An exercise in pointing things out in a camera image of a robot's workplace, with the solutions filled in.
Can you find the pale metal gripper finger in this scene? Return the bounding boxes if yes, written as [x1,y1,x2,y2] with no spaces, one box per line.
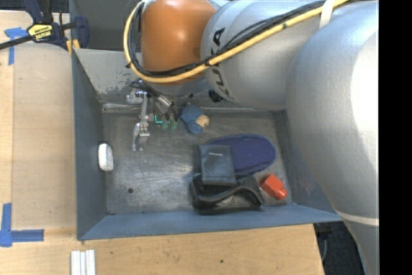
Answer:
[140,122,151,148]
[132,123,143,153]

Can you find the white oval soap bar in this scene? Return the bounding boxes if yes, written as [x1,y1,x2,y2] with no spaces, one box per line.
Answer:
[97,142,115,172]

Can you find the grey metal bin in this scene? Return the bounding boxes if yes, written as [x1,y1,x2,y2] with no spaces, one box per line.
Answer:
[68,0,342,242]

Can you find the blue cloth toy with tan end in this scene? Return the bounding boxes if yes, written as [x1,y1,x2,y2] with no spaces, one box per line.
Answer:
[180,104,211,135]

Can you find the black square pouch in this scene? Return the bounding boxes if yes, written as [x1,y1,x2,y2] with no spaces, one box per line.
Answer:
[197,144,238,186]

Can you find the pale wood board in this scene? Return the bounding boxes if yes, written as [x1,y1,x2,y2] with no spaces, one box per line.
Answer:
[12,12,80,231]

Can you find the blue oval cloth pad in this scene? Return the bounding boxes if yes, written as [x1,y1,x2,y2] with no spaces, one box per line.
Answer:
[207,133,277,176]

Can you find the red plastic cap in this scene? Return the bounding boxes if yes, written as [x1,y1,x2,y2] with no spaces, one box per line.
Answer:
[259,173,288,201]

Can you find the black cylinder on white bracket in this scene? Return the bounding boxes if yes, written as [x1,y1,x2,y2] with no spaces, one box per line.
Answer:
[208,88,226,104]

